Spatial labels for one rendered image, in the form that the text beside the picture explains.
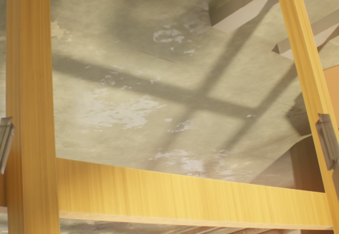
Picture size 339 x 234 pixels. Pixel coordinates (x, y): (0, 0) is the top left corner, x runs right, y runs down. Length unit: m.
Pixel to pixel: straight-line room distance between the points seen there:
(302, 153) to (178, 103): 0.85
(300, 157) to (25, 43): 2.05
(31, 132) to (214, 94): 1.34
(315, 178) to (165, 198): 1.77
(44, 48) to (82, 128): 1.40
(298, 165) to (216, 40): 1.17
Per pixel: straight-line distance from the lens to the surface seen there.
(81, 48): 1.54
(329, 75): 1.91
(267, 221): 0.96
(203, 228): 4.12
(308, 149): 2.57
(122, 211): 0.73
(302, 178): 2.58
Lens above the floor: 0.78
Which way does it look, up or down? 23 degrees down
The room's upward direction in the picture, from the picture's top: 172 degrees clockwise
